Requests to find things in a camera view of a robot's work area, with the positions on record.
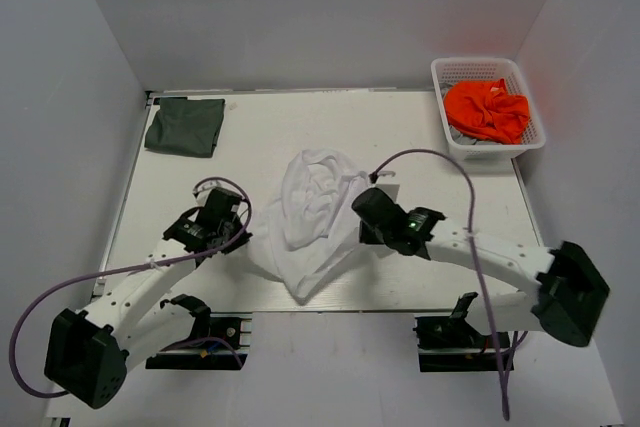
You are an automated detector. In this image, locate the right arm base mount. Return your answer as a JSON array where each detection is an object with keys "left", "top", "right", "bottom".
[{"left": 413, "top": 316, "right": 513, "bottom": 373}]

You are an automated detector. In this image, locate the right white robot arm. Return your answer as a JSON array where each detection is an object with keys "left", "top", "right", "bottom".
[{"left": 352, "top": 188, "right": 610, "bottom": 347}]

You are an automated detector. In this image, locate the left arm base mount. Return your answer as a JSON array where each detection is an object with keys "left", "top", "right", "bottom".
[{"left": 144, "top": 313, "right": 252, "bottom": 372}]

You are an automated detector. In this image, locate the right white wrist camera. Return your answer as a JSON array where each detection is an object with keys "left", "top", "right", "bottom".
[{"left": 372, "top": 170, "right": 400, "bottom": 202}]

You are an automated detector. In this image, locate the white plastic basket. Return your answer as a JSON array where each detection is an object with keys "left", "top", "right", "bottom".
[{"left": 431, "top": 57, "right": 546, "bottom": 161}]

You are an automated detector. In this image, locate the orange t-shirt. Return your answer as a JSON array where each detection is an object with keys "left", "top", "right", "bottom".
[{"left": 443, "top": 79, "right": 531, "bottom": 145}]

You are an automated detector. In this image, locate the grey t-shirt in basket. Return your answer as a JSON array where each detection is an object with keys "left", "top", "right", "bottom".
[{"left": 449, "top": 126, "right": 497, "bottom": 146}]

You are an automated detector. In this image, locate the folded dark green t-shirt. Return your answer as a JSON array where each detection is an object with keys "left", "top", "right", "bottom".
[{"left": 144, "top": 97, "right": 226, "bottom": 158}]

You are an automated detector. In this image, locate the white t-shirt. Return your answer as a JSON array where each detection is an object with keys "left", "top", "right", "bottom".
[{"left": 247, "top": 148, "right": 370, "bottom": 304}]

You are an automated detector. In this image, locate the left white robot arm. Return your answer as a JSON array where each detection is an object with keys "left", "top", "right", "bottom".
[{"left": 44, "top": 184, "right": 250, "bottom": 409}]

